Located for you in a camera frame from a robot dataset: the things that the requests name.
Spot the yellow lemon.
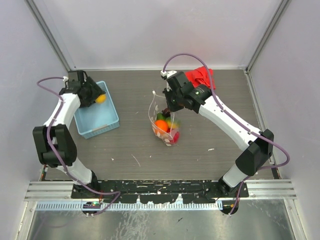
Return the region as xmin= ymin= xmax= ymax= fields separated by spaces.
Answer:
xmin=95 ymin=94 xmax=107 ymax=104

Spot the green orange fruit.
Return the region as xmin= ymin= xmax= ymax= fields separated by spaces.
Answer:
xmin=156 ymin=112 xmax=167 ymax=121

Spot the clear dotted zip bag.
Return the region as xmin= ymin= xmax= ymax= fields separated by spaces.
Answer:
xmin=148 ymin=90 xmax=181 ymax=147

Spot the dark red apple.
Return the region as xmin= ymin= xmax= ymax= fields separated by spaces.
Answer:
xmin=161 ymin=107 xmax=171 ymax=118

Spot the yellow green mango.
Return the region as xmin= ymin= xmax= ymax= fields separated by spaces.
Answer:
xmin=165 ymin=117 xmax=181 ymax=132

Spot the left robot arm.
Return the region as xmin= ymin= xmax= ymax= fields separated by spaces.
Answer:
xmin=32 ymin=70 xmax=106 ymax=198

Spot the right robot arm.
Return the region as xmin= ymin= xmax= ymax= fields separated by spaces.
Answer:
xmin=160 ymin=70 xmax=274 ymax=197

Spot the red cloth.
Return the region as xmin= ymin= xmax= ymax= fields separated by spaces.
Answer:
xmin=185 ymin=66 xmax=211 ymax=88

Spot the light blue plastic basket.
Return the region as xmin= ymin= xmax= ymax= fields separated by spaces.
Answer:
xmin=74 ymin=81 xmax=120 ymax=139

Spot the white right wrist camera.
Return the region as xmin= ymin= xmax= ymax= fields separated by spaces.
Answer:
xmin=160 ymin=70 xmax=178 ymax=80

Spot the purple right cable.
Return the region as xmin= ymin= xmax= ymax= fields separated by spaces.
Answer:
xmin=162 ymin=52 xmax=291 ymax=181

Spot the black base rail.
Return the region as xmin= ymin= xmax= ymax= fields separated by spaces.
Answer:
xmin=71 ymin=178 xmax=250 ymax=205

